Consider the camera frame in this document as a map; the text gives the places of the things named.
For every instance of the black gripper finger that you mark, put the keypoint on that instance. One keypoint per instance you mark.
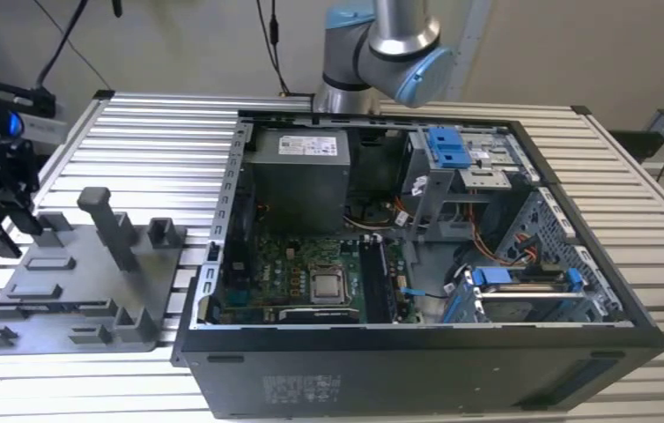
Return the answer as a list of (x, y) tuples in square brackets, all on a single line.
[(3, 233), (20, 176)]

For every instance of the black RAM stick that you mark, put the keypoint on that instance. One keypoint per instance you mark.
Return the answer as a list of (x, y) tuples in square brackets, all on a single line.
[(55, 305)]

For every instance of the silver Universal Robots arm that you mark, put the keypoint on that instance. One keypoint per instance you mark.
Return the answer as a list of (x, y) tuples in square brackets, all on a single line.
[(390, 39)]

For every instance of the grey plastic parts rack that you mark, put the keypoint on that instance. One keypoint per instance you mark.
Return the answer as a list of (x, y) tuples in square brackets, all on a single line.
[(91, 282)]

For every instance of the black table corner cap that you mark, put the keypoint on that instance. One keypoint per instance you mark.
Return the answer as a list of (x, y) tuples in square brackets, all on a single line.
[(582, 110), (104, 94)]

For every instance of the short black antenna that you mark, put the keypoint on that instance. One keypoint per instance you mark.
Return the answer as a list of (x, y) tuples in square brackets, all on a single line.
[(118, 8)]

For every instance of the green motherboard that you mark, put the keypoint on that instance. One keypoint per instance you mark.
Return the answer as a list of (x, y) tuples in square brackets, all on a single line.
[(272, 273)]

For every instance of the grey power supply unit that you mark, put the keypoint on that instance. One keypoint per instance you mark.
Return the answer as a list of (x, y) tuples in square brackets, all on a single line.
[(299, 194)]

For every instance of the metal CPU socket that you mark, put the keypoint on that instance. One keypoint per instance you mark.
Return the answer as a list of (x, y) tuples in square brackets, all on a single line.
[(330, 267)]

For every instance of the silver CPU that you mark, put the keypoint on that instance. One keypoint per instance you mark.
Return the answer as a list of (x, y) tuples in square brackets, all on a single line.
[(328, 285)]

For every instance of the black graphics card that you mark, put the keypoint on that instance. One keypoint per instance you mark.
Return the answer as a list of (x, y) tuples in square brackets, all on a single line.
[(320, 316)]

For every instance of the black open PC case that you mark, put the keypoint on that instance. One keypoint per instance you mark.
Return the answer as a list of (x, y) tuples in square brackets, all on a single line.
[(367, 374)]

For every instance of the blue plastic drive carrier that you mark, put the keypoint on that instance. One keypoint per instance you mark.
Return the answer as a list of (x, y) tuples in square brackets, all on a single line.
[(446, 150)]

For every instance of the grey metal drive cage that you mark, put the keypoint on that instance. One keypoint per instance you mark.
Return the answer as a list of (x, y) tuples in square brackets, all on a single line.
[(492, 180)]

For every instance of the hard disk in blue carrier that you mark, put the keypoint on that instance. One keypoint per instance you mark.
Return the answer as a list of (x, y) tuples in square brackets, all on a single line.
[(492, 276)]

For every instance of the black box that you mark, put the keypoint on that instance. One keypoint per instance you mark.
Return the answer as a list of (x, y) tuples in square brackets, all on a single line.
[(636, 143)]

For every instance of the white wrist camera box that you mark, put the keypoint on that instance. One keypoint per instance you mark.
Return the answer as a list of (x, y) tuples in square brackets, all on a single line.
[(43, 130)]

